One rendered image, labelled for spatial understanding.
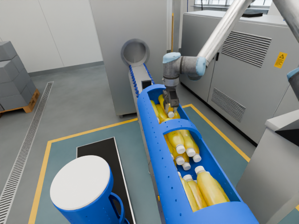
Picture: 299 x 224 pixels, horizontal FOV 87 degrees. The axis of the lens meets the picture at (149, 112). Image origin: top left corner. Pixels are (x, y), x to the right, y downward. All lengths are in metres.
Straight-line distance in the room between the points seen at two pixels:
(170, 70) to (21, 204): 2.12
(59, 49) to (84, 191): 4.87
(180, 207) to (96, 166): 0.49
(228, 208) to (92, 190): 0.56
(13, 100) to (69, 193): 3.16
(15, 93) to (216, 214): 3.64
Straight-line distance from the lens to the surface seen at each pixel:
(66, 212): 0.87
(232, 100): 2.57
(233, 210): 0.58
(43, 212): 2.21
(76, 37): 5.33
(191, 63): 0.83
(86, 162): 0.94
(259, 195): 1.53
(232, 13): 1.10
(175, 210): 0.59
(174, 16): 1.60
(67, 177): 0.93
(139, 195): 1.93
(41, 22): 5.38
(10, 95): 3.83
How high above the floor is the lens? 1.73
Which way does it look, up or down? 36 degrees down
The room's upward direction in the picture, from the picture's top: 4 degrees counter-clockwise
